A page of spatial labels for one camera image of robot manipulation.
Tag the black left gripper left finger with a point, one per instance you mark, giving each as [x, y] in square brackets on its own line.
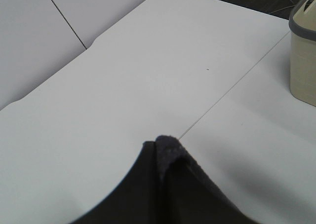
[134, 200]

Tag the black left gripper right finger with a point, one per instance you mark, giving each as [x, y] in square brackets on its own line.
[188, 201]

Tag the dark grey towel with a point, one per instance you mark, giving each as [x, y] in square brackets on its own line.
[168, 151]

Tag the beige fabric storage box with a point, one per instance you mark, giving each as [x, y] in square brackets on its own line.
[302, 23]

